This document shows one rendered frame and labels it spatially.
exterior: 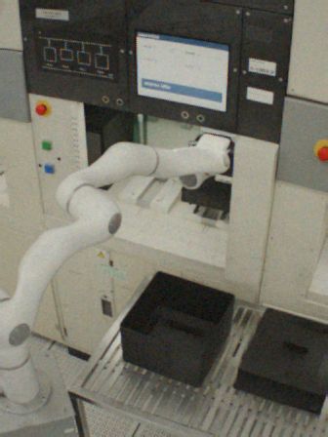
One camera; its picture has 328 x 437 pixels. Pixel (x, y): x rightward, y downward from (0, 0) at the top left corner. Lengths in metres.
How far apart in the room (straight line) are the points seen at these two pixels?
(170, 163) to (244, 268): 0.46
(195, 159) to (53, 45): 0.59
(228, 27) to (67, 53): 0.55
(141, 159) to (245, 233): 0.45
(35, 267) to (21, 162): 0.76
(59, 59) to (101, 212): 0.60
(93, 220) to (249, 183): 0.50
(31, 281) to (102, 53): 0.73
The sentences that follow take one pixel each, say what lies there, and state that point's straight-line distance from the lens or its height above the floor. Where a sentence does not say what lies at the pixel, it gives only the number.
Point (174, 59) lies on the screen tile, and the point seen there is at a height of 1.61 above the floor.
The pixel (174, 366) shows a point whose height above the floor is 0.83.
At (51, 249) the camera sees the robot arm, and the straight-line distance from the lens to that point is 1.56.
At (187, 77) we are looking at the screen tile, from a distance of 1.72.
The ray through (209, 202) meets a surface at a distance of 2.15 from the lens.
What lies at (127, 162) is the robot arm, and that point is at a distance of 1.60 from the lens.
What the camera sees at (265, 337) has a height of 0.86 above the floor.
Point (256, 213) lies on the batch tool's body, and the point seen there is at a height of 1.18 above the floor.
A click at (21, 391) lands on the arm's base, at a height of 0.83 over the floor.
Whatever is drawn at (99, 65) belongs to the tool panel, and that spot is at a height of 1.55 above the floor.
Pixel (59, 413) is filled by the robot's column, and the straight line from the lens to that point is 1.82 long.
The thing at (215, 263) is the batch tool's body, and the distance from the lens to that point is 2.08.
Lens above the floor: 2.27
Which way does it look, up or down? 38 degrees down
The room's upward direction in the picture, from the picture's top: straight up
